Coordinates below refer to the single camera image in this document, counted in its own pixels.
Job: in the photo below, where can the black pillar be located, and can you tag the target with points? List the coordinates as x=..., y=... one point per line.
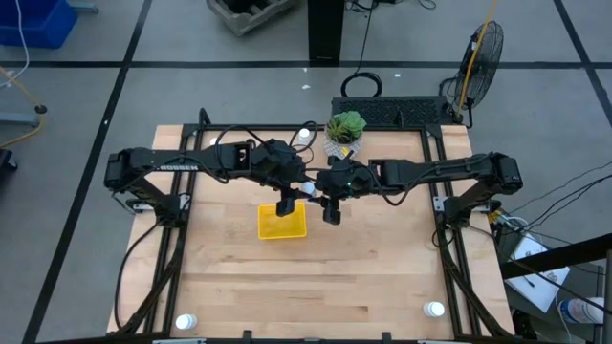
x=325, y=28

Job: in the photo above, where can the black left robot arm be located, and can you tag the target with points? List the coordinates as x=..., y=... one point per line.
x=158, y=160

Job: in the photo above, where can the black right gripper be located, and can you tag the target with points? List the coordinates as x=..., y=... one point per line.
x=344, y=179

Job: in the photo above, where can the grey crate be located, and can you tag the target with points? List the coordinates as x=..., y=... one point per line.
x=239, y=21

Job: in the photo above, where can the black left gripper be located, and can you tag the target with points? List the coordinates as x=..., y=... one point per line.
x=277, y=165

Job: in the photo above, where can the yellow plastic basket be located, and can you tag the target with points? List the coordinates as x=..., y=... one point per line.
x=282, y=227

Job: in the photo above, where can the black aluminium table frame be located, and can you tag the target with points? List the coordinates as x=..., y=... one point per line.
x=397, y=128

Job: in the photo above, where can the grey stand base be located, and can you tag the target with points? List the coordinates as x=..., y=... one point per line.
x=19, y=118

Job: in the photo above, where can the potted plant in patterned pot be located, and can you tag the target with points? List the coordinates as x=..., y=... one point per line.
x=344, y=126

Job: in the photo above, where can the black floor object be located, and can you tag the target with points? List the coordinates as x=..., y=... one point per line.
x=6, y=165

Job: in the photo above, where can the black floor fan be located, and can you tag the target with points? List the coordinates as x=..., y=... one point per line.
x=485, y=62

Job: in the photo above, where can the black beam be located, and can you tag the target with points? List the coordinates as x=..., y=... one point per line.
x=550, y=258

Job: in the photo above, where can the silver aluminium extrusion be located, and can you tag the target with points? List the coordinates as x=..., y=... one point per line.
x=444, y=342
x=179, y=341

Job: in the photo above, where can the large clear water bottle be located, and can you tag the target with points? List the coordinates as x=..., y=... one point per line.
x=585, y=310

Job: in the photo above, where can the black perforated box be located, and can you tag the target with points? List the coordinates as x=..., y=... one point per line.
x=382, y=111

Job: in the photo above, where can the yellow tag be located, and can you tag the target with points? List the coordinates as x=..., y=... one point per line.
x=345, y=153

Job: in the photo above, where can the blue plastic bin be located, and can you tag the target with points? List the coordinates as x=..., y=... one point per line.
x=38, y=24

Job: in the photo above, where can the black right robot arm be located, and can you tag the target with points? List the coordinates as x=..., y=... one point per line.
x=430, y=169

